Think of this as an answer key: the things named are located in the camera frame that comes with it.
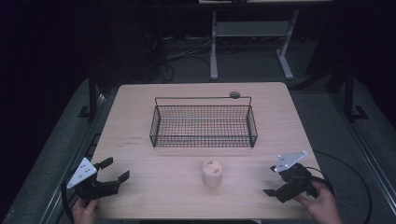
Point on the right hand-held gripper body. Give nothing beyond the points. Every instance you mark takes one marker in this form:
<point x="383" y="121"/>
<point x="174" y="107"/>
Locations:
<point x="295" y="182"/>

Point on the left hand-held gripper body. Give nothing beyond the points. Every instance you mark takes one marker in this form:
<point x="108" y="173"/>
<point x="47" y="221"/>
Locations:
<point x="81" y="174"/>

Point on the person's right hand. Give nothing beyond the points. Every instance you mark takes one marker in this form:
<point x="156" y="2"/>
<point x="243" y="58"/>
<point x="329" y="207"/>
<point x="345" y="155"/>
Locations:
<point x="323" y="207"/>

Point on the person's left hand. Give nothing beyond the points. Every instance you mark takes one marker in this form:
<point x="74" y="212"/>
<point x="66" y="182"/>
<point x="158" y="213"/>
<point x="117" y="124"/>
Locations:
<point x="84" y="214"/>

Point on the grey round knob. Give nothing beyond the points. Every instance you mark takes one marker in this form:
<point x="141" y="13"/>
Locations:
<point x="234" y="95"/>

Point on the aluminium rail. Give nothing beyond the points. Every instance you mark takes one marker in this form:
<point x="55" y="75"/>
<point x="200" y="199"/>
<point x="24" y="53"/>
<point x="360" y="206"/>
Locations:
<point x="367" y="149"/>
<point x="71" y="174"/>

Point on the black stand post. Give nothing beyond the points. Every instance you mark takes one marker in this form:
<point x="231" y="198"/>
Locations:
<point x="92" y="96"/>
<point x="349" y="99"/>

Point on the white metal desk frame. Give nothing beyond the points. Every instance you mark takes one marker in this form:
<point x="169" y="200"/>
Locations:
<point x="249" y="29"/>

